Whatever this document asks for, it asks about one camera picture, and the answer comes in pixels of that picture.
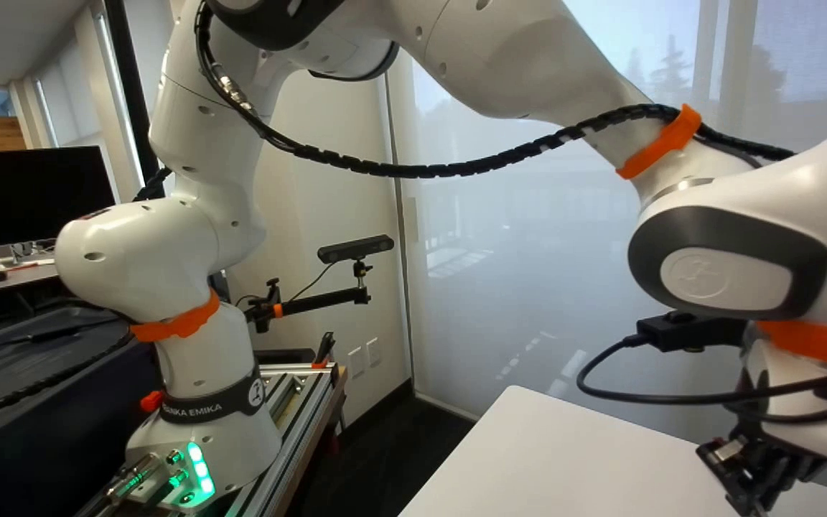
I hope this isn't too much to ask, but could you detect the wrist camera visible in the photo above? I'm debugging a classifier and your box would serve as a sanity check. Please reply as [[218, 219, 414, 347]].
[[635, 311, 749, 353]]

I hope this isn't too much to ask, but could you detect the window with white shade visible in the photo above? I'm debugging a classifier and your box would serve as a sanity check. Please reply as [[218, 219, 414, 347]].
[[388, 0, 827, 444], [32, 14, 143, 203]]

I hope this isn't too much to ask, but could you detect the black monitor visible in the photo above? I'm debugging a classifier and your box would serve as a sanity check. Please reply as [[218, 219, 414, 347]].
[[0, 146, 117, 253]]

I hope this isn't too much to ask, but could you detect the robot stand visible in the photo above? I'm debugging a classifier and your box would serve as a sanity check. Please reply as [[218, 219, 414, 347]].
[[75, 361, 349, 517]]

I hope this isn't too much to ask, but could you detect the black red clamp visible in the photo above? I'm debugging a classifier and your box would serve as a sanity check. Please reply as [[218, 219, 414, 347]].
[[312, 331, 337, 369]]

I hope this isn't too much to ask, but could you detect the white desk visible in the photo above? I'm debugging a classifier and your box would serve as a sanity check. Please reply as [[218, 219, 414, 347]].
[[0, 244, 64, 296]]

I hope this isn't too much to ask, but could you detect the black storage bin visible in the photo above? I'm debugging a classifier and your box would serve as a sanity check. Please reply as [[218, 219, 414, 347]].
[[0, 304, 164, 517]]

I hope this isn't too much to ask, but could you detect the camera on mount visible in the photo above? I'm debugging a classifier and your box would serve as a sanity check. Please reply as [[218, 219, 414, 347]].
[[244, 234, 396, 335]]

